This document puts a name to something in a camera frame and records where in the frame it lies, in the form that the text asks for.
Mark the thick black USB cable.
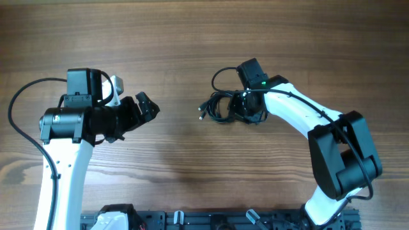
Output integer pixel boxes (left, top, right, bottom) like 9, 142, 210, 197
197, 91, 239, 123

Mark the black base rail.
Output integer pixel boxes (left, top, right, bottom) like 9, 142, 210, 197
79, 204, 362, 230

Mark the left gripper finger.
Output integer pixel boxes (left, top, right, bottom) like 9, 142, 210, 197
135, 92, 160, 115
139, 110, 159, 125

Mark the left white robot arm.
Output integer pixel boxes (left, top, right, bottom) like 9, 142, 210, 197
35, 68, 160, 229

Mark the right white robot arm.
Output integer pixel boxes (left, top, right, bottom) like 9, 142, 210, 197
233, 58, 383, 229

